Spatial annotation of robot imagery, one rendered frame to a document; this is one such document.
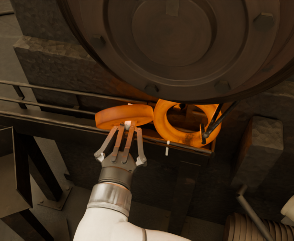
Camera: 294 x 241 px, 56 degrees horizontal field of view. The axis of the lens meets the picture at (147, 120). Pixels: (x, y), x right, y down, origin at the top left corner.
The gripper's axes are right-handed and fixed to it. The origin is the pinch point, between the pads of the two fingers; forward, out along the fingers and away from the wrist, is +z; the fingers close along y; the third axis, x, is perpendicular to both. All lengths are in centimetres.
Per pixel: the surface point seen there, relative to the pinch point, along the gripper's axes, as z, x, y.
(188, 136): 0.9, -7.9, 15.4
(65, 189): 5, -75, -44
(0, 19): 150, -77, -157
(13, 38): 125, -77, -132
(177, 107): 8.1, -4.4, 11.7
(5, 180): -16.6, -14.6, -35.7
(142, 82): -9.3, 23.2, 6.4
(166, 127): 1.1, -5.0, 9.2
